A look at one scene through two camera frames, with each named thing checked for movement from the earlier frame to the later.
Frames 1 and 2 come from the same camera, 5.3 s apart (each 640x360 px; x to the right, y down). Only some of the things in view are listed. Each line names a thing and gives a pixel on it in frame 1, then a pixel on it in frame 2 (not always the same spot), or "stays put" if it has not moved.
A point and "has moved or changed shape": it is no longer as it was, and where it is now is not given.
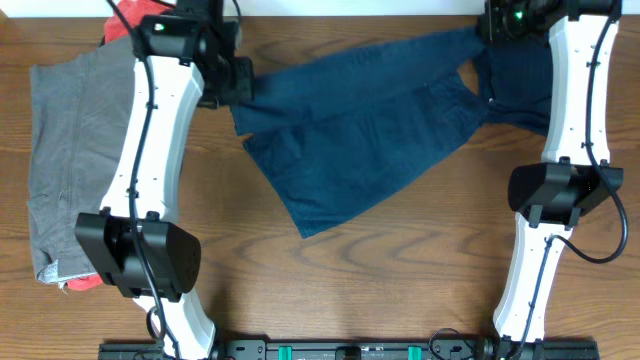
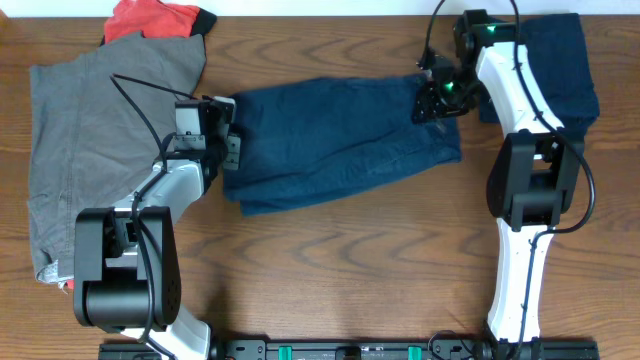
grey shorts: (77, 109) stays put
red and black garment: (132, 12) stays put
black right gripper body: (514, 24) → (452, 97)
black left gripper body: (231, 86) → (226, 154)
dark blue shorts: (336, 134) has moved or changed shape
